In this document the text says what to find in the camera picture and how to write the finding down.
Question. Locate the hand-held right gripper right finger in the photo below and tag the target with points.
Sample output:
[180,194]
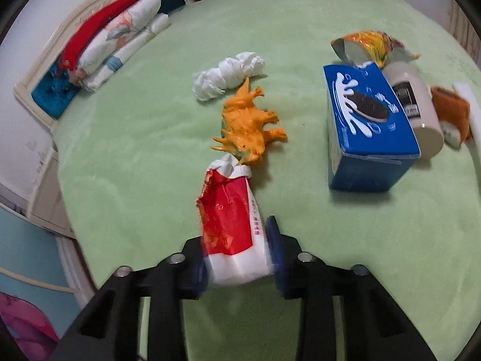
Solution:
[276,257]

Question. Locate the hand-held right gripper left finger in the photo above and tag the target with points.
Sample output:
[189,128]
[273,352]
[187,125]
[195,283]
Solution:
[197,275]

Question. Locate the red and white packet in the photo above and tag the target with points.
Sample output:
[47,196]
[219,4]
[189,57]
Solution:
[225,225]

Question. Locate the blue cookie box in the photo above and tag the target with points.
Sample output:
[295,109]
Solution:
[360,120]

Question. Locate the white tissue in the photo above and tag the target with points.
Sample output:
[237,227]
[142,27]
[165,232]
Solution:
[225,75]

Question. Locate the orange plush toy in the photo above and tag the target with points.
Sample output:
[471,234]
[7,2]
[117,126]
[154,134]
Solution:
[453,114]

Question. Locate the orange snack bag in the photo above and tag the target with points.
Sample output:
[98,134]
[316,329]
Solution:
[372,45]

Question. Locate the green blanket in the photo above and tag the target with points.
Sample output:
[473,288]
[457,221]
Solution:
[150,158]

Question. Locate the orange dinosaur toy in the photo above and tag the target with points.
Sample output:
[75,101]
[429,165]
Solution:
[244,124]

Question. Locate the cream nightstand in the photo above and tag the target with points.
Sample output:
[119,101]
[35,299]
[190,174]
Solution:
[47,195]

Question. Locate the pink printed cloth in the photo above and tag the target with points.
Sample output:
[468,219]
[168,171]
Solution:
[22,327]

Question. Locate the cream headboard with blue panel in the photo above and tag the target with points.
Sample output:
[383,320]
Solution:
[49,97]

